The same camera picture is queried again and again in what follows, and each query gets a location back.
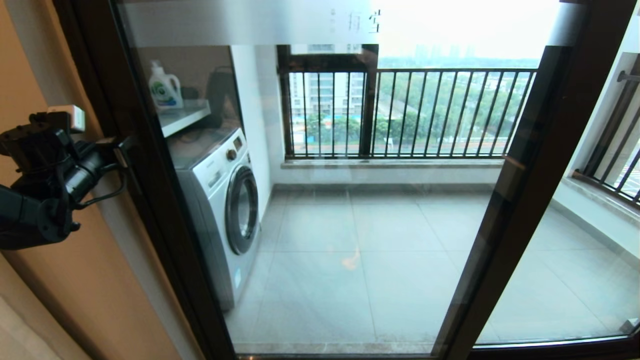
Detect white green detergent bottle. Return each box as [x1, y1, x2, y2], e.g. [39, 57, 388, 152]
[148, 60, 184, 111]

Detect marble sill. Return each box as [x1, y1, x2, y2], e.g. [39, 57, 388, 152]
[281, 157, 505, 170]
[552, 172, 640, 223]

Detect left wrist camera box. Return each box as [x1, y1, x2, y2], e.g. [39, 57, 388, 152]
[46, 105, 87, 133]

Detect white wall shelf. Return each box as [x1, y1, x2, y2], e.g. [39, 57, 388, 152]
[157, 99, 212, 138]

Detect black balcony railing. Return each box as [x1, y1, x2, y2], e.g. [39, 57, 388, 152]
[575, 52, 640, 206]
[280, 67, 538, 160]

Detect sliding glass door dark frame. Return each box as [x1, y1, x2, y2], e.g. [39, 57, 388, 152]
[52, 0, 640, 360]

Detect dark window frame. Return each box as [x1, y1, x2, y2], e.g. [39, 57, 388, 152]
[276, 44, 380, 158]

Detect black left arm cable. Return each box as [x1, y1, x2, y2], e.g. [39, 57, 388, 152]
[72, 167, 126, 210]

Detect white drum washing machine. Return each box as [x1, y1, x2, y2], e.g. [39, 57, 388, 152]
[167, 127, 262, 312]

